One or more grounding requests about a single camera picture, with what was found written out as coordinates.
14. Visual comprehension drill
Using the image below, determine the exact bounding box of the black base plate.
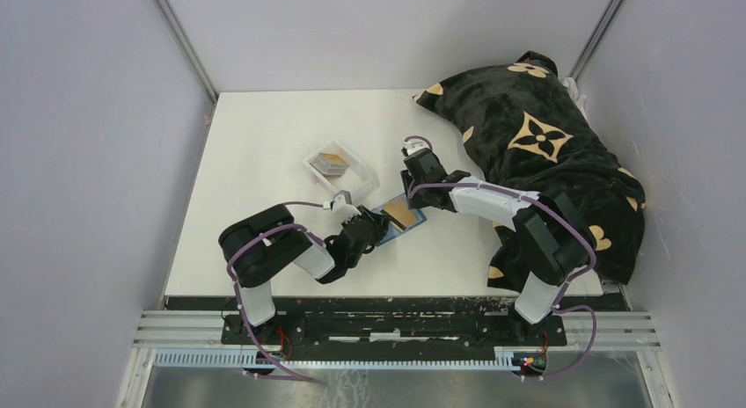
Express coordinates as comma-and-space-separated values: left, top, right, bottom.
253, 297, 567, 361

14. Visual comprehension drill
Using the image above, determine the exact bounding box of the blue leather card holder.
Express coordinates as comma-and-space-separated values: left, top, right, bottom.
372, 193, 427, 246

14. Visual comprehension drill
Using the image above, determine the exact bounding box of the white crumpled cloth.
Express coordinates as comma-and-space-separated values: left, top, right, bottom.
559, 76, 588, 117

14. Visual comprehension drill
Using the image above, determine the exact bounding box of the aluminium rail frame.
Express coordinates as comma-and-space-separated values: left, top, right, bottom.
116, 297, 672, 407

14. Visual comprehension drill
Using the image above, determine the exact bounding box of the stack of cards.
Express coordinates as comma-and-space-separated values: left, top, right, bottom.
310, 152, 348, 177

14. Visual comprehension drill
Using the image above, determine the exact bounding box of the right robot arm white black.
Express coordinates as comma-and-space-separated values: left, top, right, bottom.
401, 144, 596, 345

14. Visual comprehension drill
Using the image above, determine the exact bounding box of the black blanket with beige flowers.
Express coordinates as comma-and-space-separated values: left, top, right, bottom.
414, 51, 646, 284

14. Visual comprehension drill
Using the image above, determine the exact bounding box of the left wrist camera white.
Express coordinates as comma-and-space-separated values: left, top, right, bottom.
330, 190, 361, 219

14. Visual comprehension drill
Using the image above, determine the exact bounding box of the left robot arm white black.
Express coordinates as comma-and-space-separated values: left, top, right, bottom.
218, 204, 391, 344

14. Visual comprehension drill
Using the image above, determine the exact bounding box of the white slotted cable duct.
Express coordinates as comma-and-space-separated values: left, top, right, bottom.
152, 349, 528, 373

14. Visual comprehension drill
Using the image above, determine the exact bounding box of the gold card with black stripe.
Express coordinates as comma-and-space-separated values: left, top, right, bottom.
381, 196, 420, 232

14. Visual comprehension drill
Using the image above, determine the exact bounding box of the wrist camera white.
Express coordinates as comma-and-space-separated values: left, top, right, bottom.
330, 190, 361, 219
401, 139, 432, 157

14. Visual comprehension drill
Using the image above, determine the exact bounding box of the clear plastic tray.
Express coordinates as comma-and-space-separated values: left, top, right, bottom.
303, 141, 380, 201

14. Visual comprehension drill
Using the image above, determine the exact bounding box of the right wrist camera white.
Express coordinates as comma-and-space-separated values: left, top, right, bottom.
401, 139, 432, 157

